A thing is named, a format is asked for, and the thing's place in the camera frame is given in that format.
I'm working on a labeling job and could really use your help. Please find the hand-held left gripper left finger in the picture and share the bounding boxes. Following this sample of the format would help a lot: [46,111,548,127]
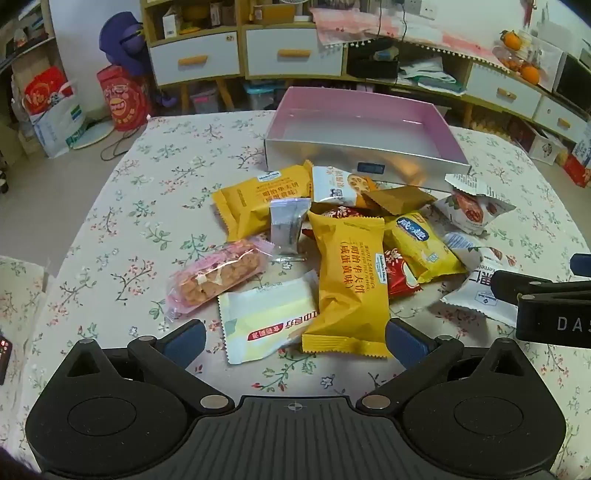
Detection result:
[65,318,235,415]

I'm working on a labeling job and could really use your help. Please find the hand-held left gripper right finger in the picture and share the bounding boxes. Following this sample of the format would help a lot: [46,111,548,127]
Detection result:
[358,318,527,414]

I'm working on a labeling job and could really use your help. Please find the white kernel snack packet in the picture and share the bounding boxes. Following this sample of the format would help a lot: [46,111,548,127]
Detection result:
[440,247,520,329]

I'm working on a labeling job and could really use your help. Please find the red white snack packet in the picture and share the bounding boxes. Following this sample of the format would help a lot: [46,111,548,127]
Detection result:
[384,246,423,302]

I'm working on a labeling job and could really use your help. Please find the long white blue-label packet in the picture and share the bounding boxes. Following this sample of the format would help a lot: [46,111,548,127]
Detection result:
[443,232,483,260]

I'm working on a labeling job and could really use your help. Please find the pink crispy snack packet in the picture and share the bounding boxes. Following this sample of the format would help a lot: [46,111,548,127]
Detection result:
[165,234,274,322]

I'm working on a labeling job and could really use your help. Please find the cream red-label snack packet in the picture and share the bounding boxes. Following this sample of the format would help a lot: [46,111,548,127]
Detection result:
[217,271,320,365]

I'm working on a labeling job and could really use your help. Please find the yellow waffle snack packet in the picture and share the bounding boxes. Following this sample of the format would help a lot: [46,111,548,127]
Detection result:
[211,159,315,242]
[301,210,392,360]

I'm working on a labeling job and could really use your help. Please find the white nut-picture snack packet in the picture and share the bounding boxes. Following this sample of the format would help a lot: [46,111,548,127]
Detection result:
[433,173,517,239]

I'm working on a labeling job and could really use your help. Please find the yellow blue-label snack packet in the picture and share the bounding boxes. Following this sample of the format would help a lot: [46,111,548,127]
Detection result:
[382,211,468,284]

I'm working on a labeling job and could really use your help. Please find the brown snack packet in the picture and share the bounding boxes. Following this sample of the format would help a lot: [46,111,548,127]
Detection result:
[361,185,437,217]

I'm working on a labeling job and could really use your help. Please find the grey small snack packet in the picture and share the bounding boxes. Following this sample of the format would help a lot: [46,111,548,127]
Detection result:
[269,197,312,264]

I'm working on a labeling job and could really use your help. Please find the white orange biscuit packet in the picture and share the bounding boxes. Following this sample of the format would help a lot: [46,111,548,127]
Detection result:
[311,165,380,209]

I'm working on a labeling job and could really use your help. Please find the pink silver cardboard box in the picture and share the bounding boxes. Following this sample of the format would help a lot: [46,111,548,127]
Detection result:
[264,86,472,192]

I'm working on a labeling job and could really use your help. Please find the red carton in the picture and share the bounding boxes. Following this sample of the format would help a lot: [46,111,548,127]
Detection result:
[561,152,591,188]

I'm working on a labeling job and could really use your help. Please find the white printed carton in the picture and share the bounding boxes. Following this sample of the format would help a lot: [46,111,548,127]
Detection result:
[526,129,566,164]

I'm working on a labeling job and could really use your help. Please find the floral tablecloth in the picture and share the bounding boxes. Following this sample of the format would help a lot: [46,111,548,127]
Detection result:
[0,111,591,480]

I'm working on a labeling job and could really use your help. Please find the yellow egg trays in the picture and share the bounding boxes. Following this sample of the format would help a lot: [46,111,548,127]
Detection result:
[471,108,509,134]

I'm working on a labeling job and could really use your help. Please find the black device red lights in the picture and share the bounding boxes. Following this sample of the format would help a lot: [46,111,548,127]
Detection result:
[0,329,16,386]

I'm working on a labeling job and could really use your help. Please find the white microwave oven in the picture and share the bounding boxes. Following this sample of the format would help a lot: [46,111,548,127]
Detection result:
[554,53,591,112]

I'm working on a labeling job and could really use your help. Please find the long wooden media cabinet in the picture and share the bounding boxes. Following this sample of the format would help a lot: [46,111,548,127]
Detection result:
[241,18,591,144]

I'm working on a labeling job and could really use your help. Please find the pile of folded cloths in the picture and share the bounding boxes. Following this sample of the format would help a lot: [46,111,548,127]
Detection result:
[399,58,467,93]

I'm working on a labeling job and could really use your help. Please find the white round stand base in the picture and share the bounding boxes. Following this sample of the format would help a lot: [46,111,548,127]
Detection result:
[71,121,116,149]

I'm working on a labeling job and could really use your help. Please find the grey storage bin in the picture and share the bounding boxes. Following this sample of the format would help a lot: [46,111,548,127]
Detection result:
[189,85,220,114]

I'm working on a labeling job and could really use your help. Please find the red printed gift bag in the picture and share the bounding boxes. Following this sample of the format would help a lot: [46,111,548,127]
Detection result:
[96,65,151,133]

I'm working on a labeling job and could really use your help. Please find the white blue shopping bag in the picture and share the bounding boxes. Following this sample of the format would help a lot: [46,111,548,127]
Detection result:
[28,90,88,158]

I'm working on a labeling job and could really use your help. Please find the clear bin blue lid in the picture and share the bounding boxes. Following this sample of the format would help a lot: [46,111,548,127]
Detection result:
[243,83,278,112]

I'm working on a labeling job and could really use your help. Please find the black open box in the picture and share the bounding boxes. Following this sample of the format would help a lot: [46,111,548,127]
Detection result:
[346,46,400,79]

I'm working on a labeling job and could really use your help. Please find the pink patterned cloth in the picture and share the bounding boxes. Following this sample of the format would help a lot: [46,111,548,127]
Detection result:
[308,7,509,70]

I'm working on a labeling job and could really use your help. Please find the red white shopping bag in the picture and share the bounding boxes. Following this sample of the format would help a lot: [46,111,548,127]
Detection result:
[23,66,77,116]

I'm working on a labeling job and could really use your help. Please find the purple plush toy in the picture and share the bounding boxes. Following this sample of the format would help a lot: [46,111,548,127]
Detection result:
[99,11,178,107]

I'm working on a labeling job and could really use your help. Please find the small white box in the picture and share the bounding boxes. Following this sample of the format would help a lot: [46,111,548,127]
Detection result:
[161,11,181,40]

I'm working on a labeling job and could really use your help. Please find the yellow wooden shelf cabinet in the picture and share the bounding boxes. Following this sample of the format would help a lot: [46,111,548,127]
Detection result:
[140,0,245,114]

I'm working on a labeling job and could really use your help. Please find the yellow toy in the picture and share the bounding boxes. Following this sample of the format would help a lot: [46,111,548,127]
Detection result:
[178,4,208,35]

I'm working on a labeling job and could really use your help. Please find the brown cardboard parcel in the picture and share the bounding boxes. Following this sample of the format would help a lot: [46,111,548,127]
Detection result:
[252,2,296,26]

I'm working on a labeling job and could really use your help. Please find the white drawer orange handle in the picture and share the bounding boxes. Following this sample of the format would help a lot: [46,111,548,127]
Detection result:
[536,97,589,141]
[148,32,242,86]
[245,28,343,77]
[466,65,541,121]

